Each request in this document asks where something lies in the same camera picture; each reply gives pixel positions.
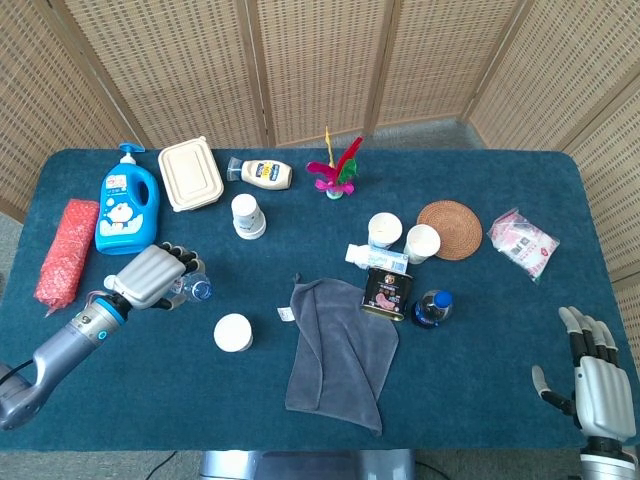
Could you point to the cola bottle blue cap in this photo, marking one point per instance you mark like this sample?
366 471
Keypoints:
432 307

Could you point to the paper cup green flower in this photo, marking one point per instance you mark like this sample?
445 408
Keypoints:
422 242

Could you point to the paper cup blue print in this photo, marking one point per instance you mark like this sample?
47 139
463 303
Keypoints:
233 332

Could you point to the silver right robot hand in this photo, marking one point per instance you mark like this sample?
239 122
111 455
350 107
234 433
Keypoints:
602 395

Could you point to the wood rattan folding screen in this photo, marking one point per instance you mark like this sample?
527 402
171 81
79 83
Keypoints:
320 55

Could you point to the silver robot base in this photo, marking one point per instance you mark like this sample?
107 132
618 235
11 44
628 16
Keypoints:
305 466

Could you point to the blue cartoon detergent jug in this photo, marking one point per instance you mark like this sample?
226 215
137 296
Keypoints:
117 210

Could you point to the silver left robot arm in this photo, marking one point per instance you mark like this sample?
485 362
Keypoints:
60 350

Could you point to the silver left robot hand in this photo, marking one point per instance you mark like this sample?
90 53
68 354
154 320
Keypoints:
147 275

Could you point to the white milk drink bottle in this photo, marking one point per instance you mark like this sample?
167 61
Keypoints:
372 257

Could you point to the dark blue tablecloth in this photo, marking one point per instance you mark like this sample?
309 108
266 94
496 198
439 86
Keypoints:
450 380

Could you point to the pink printed plastic packet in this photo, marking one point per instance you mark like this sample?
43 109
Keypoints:
522 247

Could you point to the clear plastic water bottle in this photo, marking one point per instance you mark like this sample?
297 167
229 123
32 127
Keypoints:
199 289

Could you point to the paper cup blue flower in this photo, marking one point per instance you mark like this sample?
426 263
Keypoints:
384 229

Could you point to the black luncheon meat can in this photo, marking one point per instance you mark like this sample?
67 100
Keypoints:
386 295

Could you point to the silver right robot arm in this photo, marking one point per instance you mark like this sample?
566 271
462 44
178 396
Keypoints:
607 462

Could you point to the beige lidded food container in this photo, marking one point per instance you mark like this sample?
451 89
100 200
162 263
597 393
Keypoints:
190 172

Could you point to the round woven rattan coaster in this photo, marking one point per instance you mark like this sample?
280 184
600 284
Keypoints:
452 227

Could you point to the cream mayonnaise squeeze bottle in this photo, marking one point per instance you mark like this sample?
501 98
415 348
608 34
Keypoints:
267 174

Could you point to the upside-down paper cup stack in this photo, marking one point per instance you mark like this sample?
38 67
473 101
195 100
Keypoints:
247 215

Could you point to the grey microfibre towel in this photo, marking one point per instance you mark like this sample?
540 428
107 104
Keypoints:
340 355

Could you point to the colourful feather shuttlecock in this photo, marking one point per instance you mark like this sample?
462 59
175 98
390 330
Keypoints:
332 175

